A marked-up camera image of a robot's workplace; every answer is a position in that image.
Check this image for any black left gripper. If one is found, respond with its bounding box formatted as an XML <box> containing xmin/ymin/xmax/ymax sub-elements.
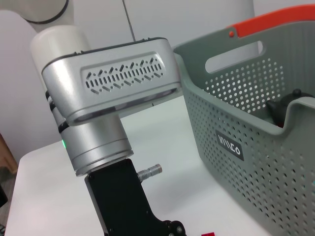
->
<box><xmin>85</xmin><ymin>159</ymin><xmax>185</xmax><ymax>236</ymax></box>

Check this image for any grey perforated plastic storage bin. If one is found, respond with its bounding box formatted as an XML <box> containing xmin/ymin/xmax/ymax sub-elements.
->
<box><xmin>173</xmin><ymin>21</ymin><xmax>315</xmax><ymax>236</ymax></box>

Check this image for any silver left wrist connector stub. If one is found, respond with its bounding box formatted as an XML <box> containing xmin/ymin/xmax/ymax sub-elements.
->
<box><xmin>137</xmin><ymin>163</ymin><xmax>162</xmax><ymax>181</ymax></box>

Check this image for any brown cardboard box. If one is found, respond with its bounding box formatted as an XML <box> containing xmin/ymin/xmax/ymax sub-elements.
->
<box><xmin>0</xmin><ymin>134</ymin><xmax>18</xmax><ymax>173</ymax></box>

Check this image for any black clay teapot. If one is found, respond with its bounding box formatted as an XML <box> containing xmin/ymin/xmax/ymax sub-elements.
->
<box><xmin>267</xmin><ymin>88</ymin><xmax>315</xmax><ymax>127</ymax></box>

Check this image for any orange bin handle clip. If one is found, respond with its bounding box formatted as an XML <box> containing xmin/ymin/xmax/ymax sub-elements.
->
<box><xmin>226</xmin><ymin>4</ymin><xmax>315</xmax><ymax>39</ymax></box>

